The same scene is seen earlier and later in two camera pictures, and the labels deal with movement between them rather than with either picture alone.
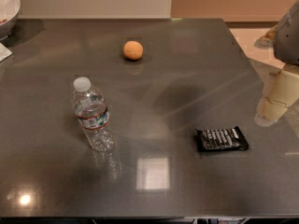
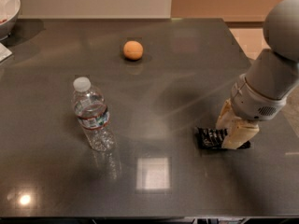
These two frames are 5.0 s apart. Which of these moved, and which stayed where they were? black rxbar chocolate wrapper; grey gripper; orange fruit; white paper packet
Moved: grey gripper
Stayed: white paper packet; black rxbar chocolate wrapper; orange fruit
